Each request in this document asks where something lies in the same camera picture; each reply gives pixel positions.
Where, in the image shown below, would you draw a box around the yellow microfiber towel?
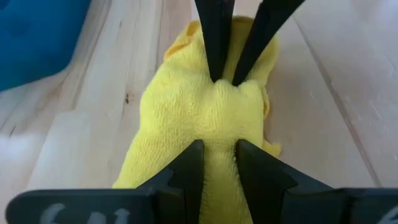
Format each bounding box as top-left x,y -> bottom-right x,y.
111,15 -> 282,224

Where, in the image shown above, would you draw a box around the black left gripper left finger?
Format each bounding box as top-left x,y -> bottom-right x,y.
136,139 -> 205,224

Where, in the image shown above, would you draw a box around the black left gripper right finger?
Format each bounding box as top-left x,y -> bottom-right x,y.
234,138 -> 349,224

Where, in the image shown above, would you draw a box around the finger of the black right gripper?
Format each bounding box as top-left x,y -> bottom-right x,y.
231,0 -> 307,88
193,0 -> 236,83

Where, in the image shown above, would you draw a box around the folded dark teal cloth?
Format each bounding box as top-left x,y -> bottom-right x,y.
0,0 -> 93,93

